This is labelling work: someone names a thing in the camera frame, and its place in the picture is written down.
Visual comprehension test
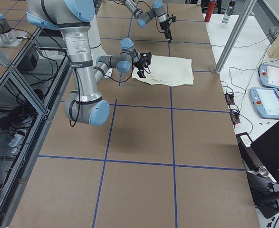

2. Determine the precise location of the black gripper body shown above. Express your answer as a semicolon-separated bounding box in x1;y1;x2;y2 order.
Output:
134;52;152;71
159;14;176;32

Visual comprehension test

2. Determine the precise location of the cream long-sleeve cat shirt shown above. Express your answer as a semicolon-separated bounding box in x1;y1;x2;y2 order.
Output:
132;55;194;87

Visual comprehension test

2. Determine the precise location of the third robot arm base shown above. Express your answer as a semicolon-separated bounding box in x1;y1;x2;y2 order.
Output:
0;13;28;48

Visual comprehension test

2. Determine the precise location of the red cylindrical bottle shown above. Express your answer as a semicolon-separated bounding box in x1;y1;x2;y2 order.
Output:
204;0;216;23

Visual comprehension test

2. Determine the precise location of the clear water bottle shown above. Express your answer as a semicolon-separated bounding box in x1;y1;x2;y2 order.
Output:
221;0;236;24

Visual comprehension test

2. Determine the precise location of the far blue teach pendant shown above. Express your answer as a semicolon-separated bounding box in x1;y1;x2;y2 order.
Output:
259;64;279;90

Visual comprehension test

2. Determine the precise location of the blue teach pendant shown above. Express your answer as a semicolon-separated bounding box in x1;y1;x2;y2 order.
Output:
250;87;279;119
259;64;279;90

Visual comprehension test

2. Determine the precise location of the near blue teach pendant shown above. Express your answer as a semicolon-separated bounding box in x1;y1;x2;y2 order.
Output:
250;87;279;119

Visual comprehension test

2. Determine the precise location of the aluminium frame post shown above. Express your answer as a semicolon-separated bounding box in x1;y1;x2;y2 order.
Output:
215;0;257;74

